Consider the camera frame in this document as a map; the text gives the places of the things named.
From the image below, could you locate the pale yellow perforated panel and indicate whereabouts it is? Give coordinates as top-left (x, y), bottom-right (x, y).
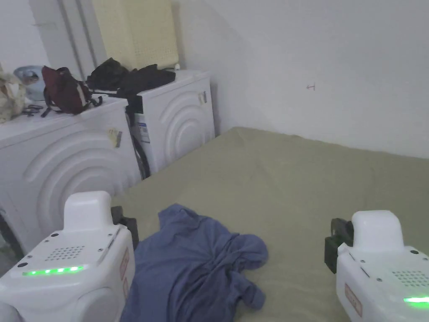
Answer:
top-left (92, 0), bottom-right (179, 71)

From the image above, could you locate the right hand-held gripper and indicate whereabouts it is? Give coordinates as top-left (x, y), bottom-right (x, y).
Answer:
top-left (324, 210), bottom-right (429, 322)

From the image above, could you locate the blue shirt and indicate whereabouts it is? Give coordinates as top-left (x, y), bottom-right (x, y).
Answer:
top-left (120, 203), bottom-right (269, 322)

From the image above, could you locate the bed with pale green sheet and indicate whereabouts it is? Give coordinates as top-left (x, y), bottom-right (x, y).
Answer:
top-left (110, 127), bottom-right (429, 322)

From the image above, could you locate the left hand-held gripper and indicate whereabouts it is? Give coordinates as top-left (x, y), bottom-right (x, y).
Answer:
top-left (0, 191), bottom-right (140, 322)

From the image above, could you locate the white washing machine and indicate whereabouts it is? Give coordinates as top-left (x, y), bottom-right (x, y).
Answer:
top-left (88, 57), bottom-right (216, 180)
top-left (0, 64), bottom-right (143, 255)

